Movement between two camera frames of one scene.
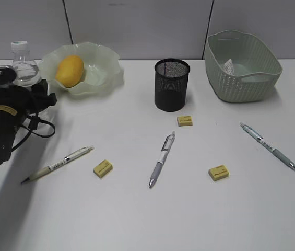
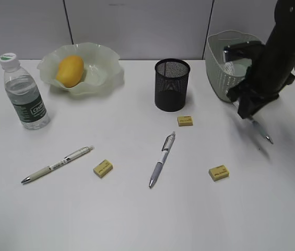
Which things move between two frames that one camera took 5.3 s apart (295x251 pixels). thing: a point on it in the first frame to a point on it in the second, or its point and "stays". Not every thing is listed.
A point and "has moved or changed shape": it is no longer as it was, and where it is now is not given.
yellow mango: x=69 y=71 stays
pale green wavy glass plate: x=102 y=73 stays
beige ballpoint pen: x=48 y=169 stays
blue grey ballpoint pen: x=260 y=139 to x=262 y=131
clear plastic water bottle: x=24 y=65 has moved or changed shape
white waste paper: x=228 y=68 stays
